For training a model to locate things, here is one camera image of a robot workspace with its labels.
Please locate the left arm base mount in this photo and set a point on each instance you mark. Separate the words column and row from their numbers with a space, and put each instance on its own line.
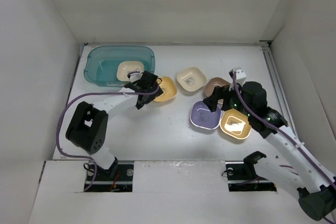
column 119, row 180

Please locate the teal plastic bin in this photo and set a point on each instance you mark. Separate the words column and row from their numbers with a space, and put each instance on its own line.
column 103, row 61

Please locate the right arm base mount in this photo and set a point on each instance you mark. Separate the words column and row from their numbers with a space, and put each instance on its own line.
column 240, row 179

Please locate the yellow plate near right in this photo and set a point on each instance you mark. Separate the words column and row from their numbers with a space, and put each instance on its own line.
column 235, row 124

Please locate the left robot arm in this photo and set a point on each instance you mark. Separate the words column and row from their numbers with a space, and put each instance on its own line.
column 88, row 126

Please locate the aluminium frame rail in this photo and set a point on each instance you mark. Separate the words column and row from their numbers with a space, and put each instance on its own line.
column 275, row 78

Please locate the brown panda plate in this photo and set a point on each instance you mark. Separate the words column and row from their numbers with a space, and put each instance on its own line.
column 214, row 82

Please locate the cream panda plate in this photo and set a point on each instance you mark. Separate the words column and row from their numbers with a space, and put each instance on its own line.
column 126, row 67
column 191, row 79

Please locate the large purple panda plate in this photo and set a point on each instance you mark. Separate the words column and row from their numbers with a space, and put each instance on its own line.
column 202, row 117

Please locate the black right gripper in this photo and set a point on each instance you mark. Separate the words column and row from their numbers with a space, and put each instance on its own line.
column 219, row 93

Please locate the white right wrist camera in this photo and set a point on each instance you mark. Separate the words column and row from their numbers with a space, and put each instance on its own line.
column 238, row 74

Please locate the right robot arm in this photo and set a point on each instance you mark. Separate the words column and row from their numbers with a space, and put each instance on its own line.
column 312, row 185

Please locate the orange panda plate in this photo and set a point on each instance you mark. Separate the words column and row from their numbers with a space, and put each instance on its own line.
column 169, row 90

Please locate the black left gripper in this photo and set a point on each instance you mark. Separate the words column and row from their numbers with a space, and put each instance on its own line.
column 151, row 97

